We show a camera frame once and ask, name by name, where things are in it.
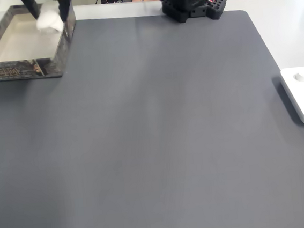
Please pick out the white block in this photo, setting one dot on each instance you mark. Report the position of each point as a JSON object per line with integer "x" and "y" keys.
{"x": 48, "y": 20}

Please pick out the printed brown cardboard box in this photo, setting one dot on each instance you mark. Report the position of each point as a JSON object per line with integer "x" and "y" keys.
{"x": 24, "y": 69}

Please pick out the grey table mat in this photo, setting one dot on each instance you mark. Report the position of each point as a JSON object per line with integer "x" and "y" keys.
{"x": 142, "y": 120}

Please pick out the white camera stand base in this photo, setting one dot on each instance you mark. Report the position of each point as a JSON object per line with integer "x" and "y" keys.
{"x": 296, "y": 97}

